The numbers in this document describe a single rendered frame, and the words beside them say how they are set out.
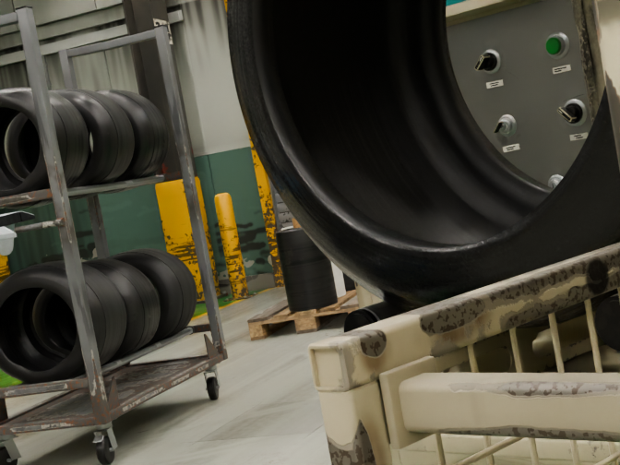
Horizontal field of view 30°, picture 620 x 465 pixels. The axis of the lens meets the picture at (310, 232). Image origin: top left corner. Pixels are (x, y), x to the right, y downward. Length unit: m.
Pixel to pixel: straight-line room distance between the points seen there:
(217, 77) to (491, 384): 11.07
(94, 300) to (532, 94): 3.43
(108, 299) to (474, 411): 4.65
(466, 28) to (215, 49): 9.69
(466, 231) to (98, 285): 3.85
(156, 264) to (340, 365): 5.30
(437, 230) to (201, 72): 10.31
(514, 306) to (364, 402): 0.10
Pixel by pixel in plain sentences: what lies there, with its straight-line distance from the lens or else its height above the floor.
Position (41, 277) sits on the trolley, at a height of 0.82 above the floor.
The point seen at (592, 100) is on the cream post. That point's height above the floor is 1.08.
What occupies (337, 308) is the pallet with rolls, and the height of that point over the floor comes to 0.12.
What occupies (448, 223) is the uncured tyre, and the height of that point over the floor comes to 0.98.
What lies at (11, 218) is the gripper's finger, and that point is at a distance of 1.73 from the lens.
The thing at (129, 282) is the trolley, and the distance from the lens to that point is 5.35.
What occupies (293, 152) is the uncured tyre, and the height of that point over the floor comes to 1.08.
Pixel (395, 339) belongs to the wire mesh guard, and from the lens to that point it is 0.43.
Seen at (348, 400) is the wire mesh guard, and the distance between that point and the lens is 0.42.
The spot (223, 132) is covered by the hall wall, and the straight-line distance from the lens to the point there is 11.43.
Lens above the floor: 1.06
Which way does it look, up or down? 3 degrees down
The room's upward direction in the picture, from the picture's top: 10 degrees counter-clockwise
